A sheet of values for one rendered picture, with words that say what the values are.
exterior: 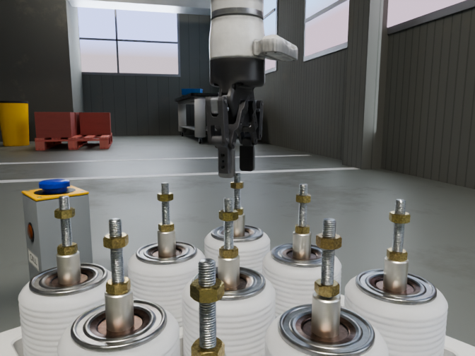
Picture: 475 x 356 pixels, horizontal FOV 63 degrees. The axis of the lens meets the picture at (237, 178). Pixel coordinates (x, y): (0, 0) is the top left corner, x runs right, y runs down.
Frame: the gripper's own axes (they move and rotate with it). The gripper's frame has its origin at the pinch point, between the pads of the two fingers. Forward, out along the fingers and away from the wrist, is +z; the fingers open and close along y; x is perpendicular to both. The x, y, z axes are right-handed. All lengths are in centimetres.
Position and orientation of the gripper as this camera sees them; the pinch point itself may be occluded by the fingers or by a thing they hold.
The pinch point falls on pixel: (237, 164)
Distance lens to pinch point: 54.4
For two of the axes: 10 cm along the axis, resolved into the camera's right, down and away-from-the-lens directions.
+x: 9.1, 0.7, -4.1
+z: 0.0, 9.9, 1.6
